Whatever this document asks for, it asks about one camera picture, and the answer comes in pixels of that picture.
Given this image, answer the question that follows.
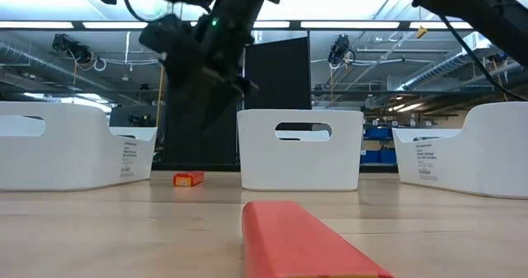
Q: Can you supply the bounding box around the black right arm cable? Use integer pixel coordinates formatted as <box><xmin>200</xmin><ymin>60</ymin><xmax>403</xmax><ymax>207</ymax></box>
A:
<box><xmin>438</xmin><ymin>14</ymin><xmax>528</xmax><ymax>103</ymax></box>

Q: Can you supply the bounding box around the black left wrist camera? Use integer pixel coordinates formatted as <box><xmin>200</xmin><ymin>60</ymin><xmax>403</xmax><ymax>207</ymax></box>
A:
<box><xmin>139</xmin><ymin>13</ymin><xmax>200</xmax><ymax>65</ymax></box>

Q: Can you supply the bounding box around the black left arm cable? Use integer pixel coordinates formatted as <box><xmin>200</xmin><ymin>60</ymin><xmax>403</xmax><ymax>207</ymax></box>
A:
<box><xmin>120</xmin><ymin>0</ymin><xmax>167</xmax><ymax>24</ymax></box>

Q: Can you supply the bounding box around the black partition panel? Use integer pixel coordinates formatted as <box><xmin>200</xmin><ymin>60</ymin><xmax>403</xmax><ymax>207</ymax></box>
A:
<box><xmin>163</xmin><ymin>75</ymin><xmax>241</xmax><ymax>167</ymax></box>
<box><xmin>243</xmin><ymin>37</ymin><xmax>313</xmax><ymax>111</ymax></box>

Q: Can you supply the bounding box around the silver ventilation duct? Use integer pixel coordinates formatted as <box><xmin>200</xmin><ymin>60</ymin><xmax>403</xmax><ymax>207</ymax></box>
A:
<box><xmin>0</xmin><ymin>41</ymin><xmax>115</xmax><ymax>93</ymax></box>

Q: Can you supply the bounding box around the white ceiling air unit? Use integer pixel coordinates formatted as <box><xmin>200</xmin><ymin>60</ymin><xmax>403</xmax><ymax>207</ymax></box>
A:
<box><xmin>464</xmin><ymin>31</ymin><xmax>494</xmax><ymax>52</ymax></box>

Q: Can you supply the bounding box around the white plastic storage bin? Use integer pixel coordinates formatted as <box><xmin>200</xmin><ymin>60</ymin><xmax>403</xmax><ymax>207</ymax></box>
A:
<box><xmin>391</xmin><ymin>101</ymin><xmax>528</xmax><ymax>200</ymax></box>
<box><xmin>0</xmin><ymin>101</ymin><xmax>158</xmax><ymax>192</ymax></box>

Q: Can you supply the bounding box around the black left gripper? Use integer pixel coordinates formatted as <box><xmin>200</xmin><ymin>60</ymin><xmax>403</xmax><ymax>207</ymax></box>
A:
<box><xmin>163</xmin><ymin>53</ymin><xmax>260</xmax><ymax>133</ymax></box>

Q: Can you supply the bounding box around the black ceiling-hung device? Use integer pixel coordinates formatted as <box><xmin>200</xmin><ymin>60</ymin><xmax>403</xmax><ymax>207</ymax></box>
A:
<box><xmin>328</xmin><ymin>34</ymin><xmax>356</xmax><ymax>67</ymax></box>
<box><xmin>51</xmin><ymin>33</ymin><xmax>92</xmax><ymax>65</ymax></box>

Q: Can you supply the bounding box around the white plastic bin with handle slot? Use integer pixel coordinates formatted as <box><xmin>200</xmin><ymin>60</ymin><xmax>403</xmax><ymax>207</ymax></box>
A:
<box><xmin>237</xmin><ymin>109</ymin><xmax>365</xmax><ymax>192</ymax></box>

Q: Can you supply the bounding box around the large red wooden block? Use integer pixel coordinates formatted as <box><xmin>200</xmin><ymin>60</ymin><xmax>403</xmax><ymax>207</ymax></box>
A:
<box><xmin>242</xmin><ymin>200</ymin><xmax>395</xmax><ymax>278</ymax></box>

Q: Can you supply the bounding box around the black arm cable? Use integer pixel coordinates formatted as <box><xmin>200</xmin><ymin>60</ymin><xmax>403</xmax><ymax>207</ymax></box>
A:
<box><xmin>120</xmin><ymin>0</ymin><xmax>167</xmax><ymax>24</ymax></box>
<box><xmin>438</xmin><ymin>14</ymin><xmax>528</xmax><ymax>103</ymax></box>

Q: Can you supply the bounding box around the blue storage bin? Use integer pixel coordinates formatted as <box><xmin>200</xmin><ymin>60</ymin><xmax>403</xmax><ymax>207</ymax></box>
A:
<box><xmin>363</xmin><ymin>127</ymin><xmax>393</xmax><ymax>141</ymax></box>
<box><xmin>360</xmin><ymin>148</ymin><xmax>398</xmax><ymax>165</ymax></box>

